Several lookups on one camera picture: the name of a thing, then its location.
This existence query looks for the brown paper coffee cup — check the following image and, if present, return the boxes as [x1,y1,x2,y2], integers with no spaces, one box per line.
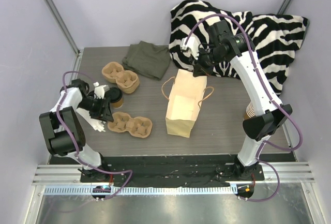
[111,96,124,108]

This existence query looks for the black plastic cup lid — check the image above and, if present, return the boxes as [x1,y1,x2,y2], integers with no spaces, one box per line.
[106,87,123,102]

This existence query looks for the brown paper bag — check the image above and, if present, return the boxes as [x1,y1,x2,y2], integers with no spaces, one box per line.
[161,69,215,138]

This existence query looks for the separated brown pulp cup carrier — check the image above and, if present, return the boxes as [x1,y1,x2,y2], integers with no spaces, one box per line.
[107,112,153,138]

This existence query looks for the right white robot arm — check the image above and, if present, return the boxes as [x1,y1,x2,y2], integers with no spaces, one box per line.
[181,20,292,180]

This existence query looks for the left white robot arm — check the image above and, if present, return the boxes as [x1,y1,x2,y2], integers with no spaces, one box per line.
[39,79,113,182]

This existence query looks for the white wrapped straws bundle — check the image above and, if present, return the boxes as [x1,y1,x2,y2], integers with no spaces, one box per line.
[76,108,106,132]

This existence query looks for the zebra print blanket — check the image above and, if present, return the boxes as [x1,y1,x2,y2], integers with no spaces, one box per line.
[169,0,308,95]

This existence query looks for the olive green cloth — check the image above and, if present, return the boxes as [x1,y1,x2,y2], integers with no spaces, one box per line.
[122,41,171,81]

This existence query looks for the stack of paper cups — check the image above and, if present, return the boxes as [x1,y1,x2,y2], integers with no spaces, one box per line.
[244,102,255,120]

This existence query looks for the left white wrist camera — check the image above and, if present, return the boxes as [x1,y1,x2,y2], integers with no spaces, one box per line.
[93,82,110,99]

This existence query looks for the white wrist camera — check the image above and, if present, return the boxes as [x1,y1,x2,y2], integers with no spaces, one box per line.
[180,37,199,60]
[93,82,110,99]

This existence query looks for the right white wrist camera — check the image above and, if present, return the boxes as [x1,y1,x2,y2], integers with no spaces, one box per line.
[180,37,199,60]

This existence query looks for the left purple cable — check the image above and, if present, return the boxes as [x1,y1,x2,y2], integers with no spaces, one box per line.
[58,70,134,201]

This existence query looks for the purple cable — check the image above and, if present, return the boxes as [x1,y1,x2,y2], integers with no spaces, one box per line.
[186,13,303,202]
[58,70,134,201]

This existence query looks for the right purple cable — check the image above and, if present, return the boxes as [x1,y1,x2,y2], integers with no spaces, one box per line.
[186,13,303,202]

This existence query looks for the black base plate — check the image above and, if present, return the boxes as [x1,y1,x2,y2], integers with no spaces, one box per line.
[49,154,265,183]

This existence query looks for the aluminium rail frame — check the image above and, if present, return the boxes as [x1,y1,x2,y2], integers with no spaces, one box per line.
[24,48,318,224]

